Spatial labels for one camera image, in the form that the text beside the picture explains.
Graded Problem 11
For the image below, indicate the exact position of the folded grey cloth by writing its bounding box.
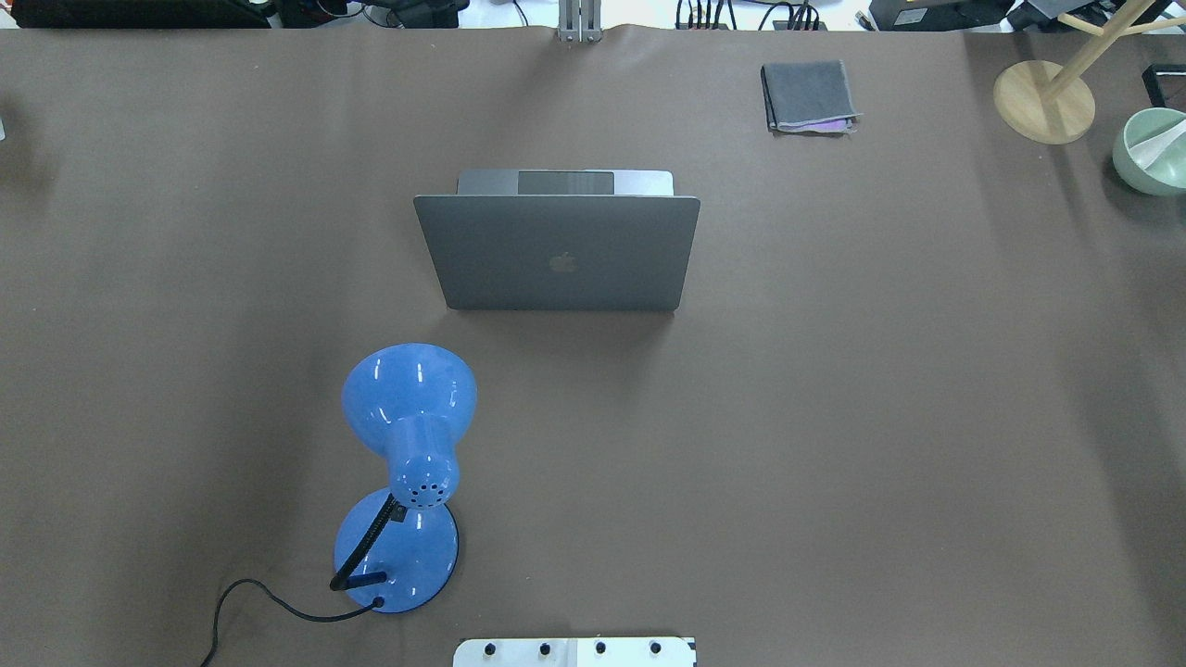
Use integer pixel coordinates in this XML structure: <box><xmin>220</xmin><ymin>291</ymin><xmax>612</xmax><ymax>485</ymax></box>
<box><xmin>760</xmin><ymin>59</ymin><xmax>861</xmax><ymax>135</ymax></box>

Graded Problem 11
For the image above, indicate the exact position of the black lamp power cable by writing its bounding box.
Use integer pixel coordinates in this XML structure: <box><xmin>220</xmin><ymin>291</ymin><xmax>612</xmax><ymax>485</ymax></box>
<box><xmin>200</xmin><ymin>579</ymin><xmax>385</xmax><ymax>667</ymax></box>

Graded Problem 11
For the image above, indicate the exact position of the wooden cup stand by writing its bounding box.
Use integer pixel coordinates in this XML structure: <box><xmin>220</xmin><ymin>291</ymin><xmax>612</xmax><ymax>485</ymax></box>
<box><xmin>991</xmin><ymin>1</ymin><xmax>1185</xmax><ymax>145</ymax></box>

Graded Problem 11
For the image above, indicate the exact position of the blue desk lamp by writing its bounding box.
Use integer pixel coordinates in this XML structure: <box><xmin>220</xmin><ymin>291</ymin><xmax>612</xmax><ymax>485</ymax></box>
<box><xmin>330</xmin><ymin>343</ymin><xmax>477</xmax><ymax>615</ymax></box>

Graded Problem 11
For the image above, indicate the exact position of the aluminium frame post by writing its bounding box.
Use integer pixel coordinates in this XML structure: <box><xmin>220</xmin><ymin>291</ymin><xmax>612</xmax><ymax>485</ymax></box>
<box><xmin>557</xmin><ymin>0</ymin><xmax>604</xmax><ymax>44</ymax></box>

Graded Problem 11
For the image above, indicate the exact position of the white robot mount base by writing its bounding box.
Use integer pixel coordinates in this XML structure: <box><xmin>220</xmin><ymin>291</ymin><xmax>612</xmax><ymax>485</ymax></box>
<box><xmin>452</xmin><ymin>636</ymin><xmax>699</xmax><ymax>666</ymax></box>

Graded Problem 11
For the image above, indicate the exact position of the grey laptop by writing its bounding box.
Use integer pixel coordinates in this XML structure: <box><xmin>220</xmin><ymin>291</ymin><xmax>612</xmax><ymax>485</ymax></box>
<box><xmin>414</xmin><ymin>169</ymin><xmax>700</xmax><ymax>312</ymax></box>

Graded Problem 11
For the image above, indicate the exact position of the green bowl with spoon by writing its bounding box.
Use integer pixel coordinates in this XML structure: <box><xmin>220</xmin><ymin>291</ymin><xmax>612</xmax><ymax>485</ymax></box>
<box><xmin>1111</xmin><ymin>108</ymin><xmax>1185</xmax><ymax>195</ymax></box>

